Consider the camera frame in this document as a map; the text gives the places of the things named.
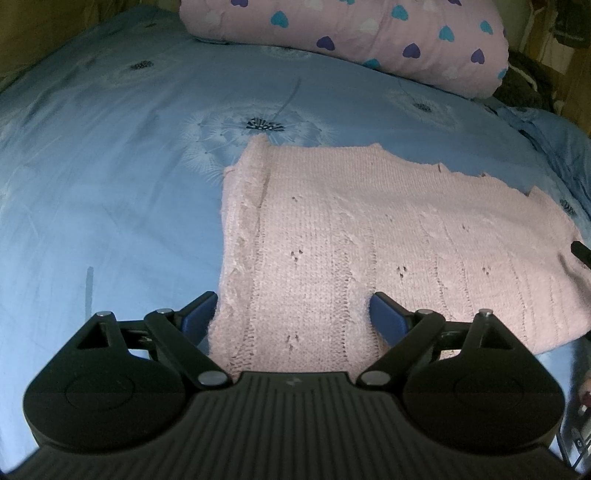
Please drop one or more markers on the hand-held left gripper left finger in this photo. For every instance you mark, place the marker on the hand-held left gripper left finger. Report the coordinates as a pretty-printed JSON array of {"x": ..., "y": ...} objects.
[{"x": 198, "y": 316}]

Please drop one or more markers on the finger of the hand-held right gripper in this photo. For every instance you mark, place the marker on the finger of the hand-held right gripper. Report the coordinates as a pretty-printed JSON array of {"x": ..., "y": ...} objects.
[{"x": 581, "y": 252}]

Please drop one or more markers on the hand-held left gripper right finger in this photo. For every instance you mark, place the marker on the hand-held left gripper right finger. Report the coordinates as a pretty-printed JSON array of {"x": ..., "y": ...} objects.
[{"x": 388, "y": 318}]

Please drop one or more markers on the pink knit sweater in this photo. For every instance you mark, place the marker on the pink knit sweater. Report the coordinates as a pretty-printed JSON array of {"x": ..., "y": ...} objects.
[{"x": 369, "y": 249}]

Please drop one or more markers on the blue floral pillowcase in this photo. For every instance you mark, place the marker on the blue floral pillowcase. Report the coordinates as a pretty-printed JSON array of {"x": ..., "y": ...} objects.
[{"x": 554, "y": 134}]

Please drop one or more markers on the blue dandelion bed sheet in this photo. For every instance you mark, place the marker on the blue dandelion bed sheet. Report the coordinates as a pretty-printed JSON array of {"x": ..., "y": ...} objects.
[{"x": 115, "y": 184}]

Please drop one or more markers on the dark cloth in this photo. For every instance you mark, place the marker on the dark cloth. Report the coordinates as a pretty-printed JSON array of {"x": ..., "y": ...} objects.
[{"x": 521, "y": 78}]

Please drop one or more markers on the pink heart print pillow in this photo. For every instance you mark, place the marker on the pink heart print pillow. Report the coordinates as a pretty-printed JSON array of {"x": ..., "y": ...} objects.
[{"x": 369, "y": 37}]

